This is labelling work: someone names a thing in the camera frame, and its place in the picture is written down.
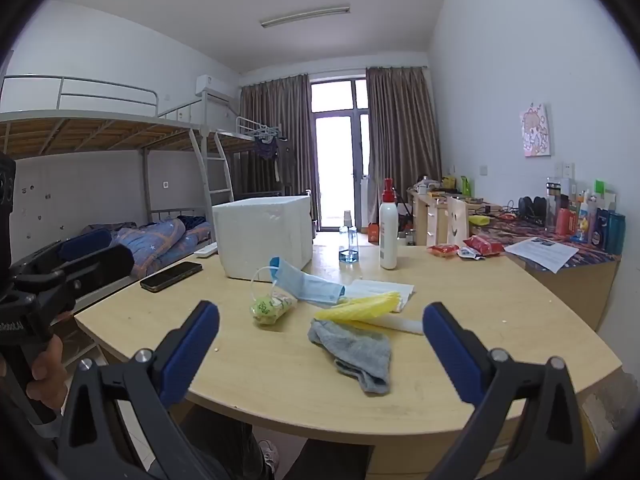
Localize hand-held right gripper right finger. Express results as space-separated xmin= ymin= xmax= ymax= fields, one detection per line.
xmin=422 ymin=302 xmax=589 ymax=480

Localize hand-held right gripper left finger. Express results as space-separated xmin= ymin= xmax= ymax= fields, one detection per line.
xmin=57 ymin=301 xmax=221 ymax=480

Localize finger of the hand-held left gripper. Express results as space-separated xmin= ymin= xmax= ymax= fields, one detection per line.
xmin=59 ymin=228 xmax=114 ymax=262
xmin=11 ymin=245 xmax=135 ymax=317

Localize grey sock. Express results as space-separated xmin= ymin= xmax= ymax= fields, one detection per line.
xmin=307 ymin=318 xmax=392 ymax=395

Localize white foam sheets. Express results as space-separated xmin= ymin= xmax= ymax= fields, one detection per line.
xmin=344 ymin=278 xmax=416 ymax=312

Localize yellow foam net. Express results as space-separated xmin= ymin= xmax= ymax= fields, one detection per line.
xmin=314 ymin=290 xmax=402 ymax=322

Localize white foam box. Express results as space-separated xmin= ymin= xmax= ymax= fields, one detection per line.
xmin=212 ymin=195 xmax=314 ymax=281

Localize blue face mask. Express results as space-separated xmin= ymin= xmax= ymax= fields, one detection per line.
xmin=269 ymin=256 xmax=347 ymax=309

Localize person's left hand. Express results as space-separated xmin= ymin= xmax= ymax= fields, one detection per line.
xmin=25 ymin=332 xmax=69 ymax=411

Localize blue plaid quilt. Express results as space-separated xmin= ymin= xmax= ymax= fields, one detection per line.
xmin=82 ymin=217 xmax=214 ymax=279

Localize black smartphone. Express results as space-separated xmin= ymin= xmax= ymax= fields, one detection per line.
xmin=139 ymin=261 xmax=204 ymax=293

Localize small clear bag green print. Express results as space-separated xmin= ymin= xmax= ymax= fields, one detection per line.
xmin=249 ymin=265 xmax=299 ymax=327

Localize grey metal bunk bed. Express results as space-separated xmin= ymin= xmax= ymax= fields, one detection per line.
xmin=215 ymin=115 xmax=292 ymax=199
xmin=0 ymin=75 xmax=237 ymax=311

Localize person's leg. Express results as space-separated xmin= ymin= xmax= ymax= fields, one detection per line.
xmin=172 ymin=404 xmax=267 ymax=480

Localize patterned tablecloth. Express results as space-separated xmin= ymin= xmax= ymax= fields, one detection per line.
xmin=469 ymin=209 xmax=621 ymax=274

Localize wooden chair smiley cutout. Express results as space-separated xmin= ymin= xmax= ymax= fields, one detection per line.
xmin=446 ymin=195 xmax=471 ymax=241

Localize person's shoe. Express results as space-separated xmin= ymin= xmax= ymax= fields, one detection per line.
xmin=258 ymin=438 xmax=279 ymax=476

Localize white lotion bottle red cap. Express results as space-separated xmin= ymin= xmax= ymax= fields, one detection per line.
xmin=378 ymin=178 xmax=399 ymax=270

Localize printed paper sheet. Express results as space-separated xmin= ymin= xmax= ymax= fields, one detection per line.
xmin=503 ymin=236 xmax=580 ymax=274

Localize light wooden desk with drawers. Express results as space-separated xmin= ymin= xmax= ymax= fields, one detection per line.
xmin=405 ymin=187 xmax=501 ymax=247

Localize grey metal ladder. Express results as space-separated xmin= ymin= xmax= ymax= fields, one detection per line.
xmin=188 ymin=127 xmax=236 ymax=207

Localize clear spray bottle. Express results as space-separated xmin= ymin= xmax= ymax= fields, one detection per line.
xmin=338 ymin=210 xmax=360 ymax=264

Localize black headphones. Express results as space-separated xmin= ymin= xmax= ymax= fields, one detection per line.
xmin=517 ymin=195 xmax=549 ymax=221

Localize row of toiletry bottles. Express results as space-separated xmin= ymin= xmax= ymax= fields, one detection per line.
xmin=544 ymin=175 xmax=627 ymax=255

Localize white air conditioner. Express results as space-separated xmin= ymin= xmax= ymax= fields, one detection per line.
xmin=195 ymin=73 xmax=239 ymax=106

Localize hanging dark clothes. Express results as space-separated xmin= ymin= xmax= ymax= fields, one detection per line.
xmin=252 ymin=132 xmax=281 ymax=164

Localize glass balcony door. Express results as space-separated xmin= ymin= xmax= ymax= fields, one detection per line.
xmin=309 ymin=77 xmax=372 ymax=232

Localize brown curtain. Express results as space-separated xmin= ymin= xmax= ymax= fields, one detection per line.
xmin=238 ymin=73 xmax=319 ymax=197
xmin=365 ymin=64 xmax=444 ymax=197

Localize ceiling tube light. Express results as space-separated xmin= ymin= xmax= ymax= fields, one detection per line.
xmin=259 ymin=5 xmax=351 ymax=30

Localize cartoon wall picture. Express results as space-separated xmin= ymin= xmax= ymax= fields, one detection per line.
xmin=518 ymin=103 xmax=554 ymax=158

